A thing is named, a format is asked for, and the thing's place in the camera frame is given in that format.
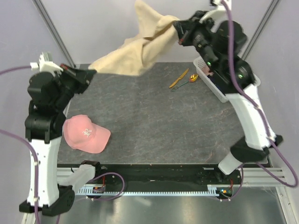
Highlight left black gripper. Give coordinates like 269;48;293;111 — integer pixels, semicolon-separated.
55;62;98;109

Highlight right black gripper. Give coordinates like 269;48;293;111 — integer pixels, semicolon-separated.
173;11;220;70

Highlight beige cloth napkin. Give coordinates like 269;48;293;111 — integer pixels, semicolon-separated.
88;0;179;76

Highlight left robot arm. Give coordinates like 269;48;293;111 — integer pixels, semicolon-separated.
19;64;103;217

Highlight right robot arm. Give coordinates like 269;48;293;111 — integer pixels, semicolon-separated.
173;11;283;184

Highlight white plastic basket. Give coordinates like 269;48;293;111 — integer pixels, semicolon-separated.
193;56;261;103

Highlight yellow plastic knife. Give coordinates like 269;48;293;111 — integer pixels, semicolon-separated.
169;68;189;88

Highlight pink cloth in basket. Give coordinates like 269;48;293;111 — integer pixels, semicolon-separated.
202;67;211;75

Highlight pink baseball cap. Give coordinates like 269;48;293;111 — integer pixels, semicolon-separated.
63;114;111;154

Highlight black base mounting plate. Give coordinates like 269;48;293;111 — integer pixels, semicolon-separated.
95;164;242;186

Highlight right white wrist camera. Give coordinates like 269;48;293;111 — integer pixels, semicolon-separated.
199;0;232;23

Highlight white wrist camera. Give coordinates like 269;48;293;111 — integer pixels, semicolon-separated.
30;52;63;73
199;0;232;23

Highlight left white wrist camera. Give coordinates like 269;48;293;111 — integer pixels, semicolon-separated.
30;52;63;73

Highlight colourful spoon green handle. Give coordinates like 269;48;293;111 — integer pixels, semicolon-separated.
171;73;199;91

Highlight left aluminium frame post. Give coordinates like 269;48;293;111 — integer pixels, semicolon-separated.
32;0;77;67

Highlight aluminium frame post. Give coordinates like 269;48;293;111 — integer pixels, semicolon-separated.
242;0;281;60
32;0;77;67

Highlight right aluminium frame post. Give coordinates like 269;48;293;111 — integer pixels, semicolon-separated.
242;0;281;60

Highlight white slotted cable duct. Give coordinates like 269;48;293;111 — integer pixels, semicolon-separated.
75;185;233;196

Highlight aluminium front rail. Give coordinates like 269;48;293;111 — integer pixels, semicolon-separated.
57;168;284;187

